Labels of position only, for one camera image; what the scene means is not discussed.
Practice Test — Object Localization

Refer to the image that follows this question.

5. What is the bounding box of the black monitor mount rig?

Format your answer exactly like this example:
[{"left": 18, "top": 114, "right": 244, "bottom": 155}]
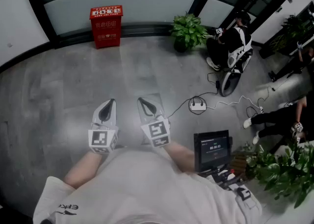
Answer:
[{"left": 205, "top": 165, "right": 246, "bottom": 190}]

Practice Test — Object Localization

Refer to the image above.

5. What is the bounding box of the person's left forearm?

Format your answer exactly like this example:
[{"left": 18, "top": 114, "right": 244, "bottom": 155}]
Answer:
[{"left": 64, "top": 149, "right": 104, "bottom": 190}]

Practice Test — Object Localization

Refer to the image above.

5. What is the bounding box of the black monitor screen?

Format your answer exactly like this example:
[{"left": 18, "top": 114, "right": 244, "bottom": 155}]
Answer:
[{"left": 193, "top": 129, "right": 230, "bottom": 174}]

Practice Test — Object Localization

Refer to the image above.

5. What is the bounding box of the black strap buckle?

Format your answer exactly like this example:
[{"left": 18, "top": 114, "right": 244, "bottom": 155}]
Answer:
[{"left": 236, "top": 186, "right": 251, "bottom": 202}]

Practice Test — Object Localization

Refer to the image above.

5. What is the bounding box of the brown wooden planter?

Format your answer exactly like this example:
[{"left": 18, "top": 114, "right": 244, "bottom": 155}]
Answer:
[{"left": 230, "top": 153, "right": 248, "bottom": 179}]

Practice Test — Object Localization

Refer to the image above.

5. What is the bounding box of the tall green plant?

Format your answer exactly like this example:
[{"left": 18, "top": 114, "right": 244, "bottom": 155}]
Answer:
[{"left": 268, "top": 14, "right": 314, "bottom": 56}]

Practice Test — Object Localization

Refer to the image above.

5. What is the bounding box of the person's white shirt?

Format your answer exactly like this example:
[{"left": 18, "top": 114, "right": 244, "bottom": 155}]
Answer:
[{"left": 33, "top": 142, "right": 263, "bottom": 224}]

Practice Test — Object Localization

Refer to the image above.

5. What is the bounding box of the white curved seat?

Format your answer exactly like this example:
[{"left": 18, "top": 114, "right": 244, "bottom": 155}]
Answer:
[{"left": 221, "top": 46, "right": 254, "bottom": 98}]

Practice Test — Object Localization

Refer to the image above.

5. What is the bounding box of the green potted plant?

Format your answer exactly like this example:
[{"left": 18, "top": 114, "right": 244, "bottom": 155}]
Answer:
[{"left": 169, "top": 13, "right": 209, "bottom": 53}]

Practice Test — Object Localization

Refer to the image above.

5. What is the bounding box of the large leafy green plant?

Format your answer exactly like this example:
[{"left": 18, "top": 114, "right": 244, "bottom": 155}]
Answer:
[{"left": 245, "top": 141, "right": 314, "bottom": 209}]

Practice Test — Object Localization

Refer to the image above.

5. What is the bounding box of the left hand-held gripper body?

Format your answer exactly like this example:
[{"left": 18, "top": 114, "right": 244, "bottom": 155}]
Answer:
[{"left": 88, "top": 122, "right": 120, "bottom": 155}]

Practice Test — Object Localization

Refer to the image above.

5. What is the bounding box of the person's right forearm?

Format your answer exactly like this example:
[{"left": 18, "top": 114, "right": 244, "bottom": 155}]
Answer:
[{"left": 163, "top": 141, "right": 197, "bottom": 175}]

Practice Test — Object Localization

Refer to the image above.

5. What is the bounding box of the black power cable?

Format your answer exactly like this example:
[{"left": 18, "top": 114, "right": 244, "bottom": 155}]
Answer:
[{"left": 166, "top": 72, "right": 220, "bottom": 119}]

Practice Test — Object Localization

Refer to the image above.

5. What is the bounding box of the white cable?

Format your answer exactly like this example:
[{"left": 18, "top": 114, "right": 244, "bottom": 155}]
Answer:
[{"left": 207, "top": 95, "right": 264, "bottom": 111}]

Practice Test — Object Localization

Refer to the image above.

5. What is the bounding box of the white power strip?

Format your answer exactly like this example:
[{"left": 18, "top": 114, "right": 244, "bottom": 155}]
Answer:
[{"left": 188, "top": 102, "right": 208, "bottom": 111}]

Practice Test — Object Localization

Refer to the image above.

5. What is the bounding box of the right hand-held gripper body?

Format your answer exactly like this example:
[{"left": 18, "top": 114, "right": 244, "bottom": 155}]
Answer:
[{"left": 140, "top": 116, "right": 172, "bottom": 149}]

